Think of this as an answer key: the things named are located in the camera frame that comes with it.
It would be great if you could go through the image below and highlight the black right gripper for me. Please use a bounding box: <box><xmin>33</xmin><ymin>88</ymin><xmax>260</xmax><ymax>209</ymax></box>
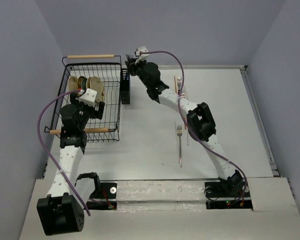
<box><xmin>124</xmin><ymin>57</ymin><xmax>150</xmax><ymax>89</ymax></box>

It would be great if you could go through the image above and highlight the yellow brown plate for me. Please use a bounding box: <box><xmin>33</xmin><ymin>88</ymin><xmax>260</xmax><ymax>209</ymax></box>
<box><xmin>77</xmin><ymin>76</ymin><xmax>85</xmax><ymax>89</ymax></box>

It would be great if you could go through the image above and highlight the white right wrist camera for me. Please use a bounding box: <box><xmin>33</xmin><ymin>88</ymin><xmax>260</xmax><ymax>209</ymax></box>
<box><xmin>134</xmin><ymin>46</ymin><xmax>149</xmax><ymax>64</ymax></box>

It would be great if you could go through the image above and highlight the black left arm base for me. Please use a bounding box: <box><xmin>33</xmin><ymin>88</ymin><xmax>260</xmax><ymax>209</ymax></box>
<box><xmin>87</xmin><ymin>181</ymin><xmax>118</xmax><ymax>211</ymax></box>

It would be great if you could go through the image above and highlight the teal green plate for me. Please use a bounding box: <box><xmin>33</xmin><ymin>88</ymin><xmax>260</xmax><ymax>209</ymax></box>
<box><xmin>81</xmin><ymin>77</ymin><xmax>88</xmax><ymax>91</ymax></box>

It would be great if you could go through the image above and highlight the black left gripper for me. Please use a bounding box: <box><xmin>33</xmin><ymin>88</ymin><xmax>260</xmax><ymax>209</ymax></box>
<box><xmin>70</xmin><ymin>92</ymin><xmax>104</xmax><ymax>131</ymax></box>

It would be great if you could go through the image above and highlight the silver fork black riveted handle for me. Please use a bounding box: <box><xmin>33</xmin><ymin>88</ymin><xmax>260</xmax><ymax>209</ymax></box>
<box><xmin>177</xmin><ymin>76</ymin><xmax>183</xmax><ymax>94</ymax></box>

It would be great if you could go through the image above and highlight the black perforated utensil caddy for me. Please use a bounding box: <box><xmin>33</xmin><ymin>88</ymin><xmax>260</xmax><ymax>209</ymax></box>
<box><xmin>120</xmin><ymin>68</ymin><xmax>131</xmax><ymax>105</ymax></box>

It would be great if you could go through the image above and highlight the all silver fork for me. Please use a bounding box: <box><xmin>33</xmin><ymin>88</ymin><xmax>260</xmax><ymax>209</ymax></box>
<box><xmin>176</xmin><ymin>124</ymin><xmax>183</xmax><ymax>167</ymax></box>

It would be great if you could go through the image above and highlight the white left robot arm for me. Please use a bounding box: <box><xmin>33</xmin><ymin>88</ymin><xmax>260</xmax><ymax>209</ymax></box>
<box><xmin>36</xmin><ymin>94</ymin><xmax>105</xmax><ymax>236</ymax></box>

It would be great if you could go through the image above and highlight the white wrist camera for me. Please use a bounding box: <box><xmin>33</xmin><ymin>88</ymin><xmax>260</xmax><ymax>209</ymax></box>
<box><xmin>134</xmin><ymin>46</ymin><xmax>149</xmax><ymax>64</ymax></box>
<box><xmin>78</xmin><ymin>88</ymin><xmax>98</xmax><ymax>107</ymax></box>

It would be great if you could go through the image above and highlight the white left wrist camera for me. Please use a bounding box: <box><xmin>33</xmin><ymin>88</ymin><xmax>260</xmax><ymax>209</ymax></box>
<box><xmin>78</xmin><ymin>88</ymin><xmax>98</xmax><ymax>107</ymax></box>

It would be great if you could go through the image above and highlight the black wire dish rack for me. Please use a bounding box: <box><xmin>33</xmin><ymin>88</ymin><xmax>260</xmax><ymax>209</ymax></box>
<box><xmin>58</xmin><ymin>55</ymin><xmax>126</xmax><ymax>143</ymax></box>

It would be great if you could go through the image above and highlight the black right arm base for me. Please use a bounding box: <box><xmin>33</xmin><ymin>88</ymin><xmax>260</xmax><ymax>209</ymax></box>
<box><xmin>203</xmin><ymin>181</ymin><xmax>253</xmax><ymax>210</ymax></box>

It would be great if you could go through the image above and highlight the plain cream plate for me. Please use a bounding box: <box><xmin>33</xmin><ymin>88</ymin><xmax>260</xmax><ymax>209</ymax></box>
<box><xmin>86</xmin><ymin>77</ymin><xmax>92</xmax><ymax>89</ymax></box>

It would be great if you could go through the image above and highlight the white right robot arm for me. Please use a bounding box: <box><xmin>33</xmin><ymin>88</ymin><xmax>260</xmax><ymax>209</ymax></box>
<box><xmin>125</xmin><ymin>52</ymin><xmax>248</xmax><ymax>196</ymax></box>

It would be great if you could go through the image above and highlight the orange wooden chopstick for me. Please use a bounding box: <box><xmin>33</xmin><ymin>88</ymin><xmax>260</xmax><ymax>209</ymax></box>
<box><xmin>174</xmin><ymin>76</ymin><xmax>179</xmax><ymax>94</ymax></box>

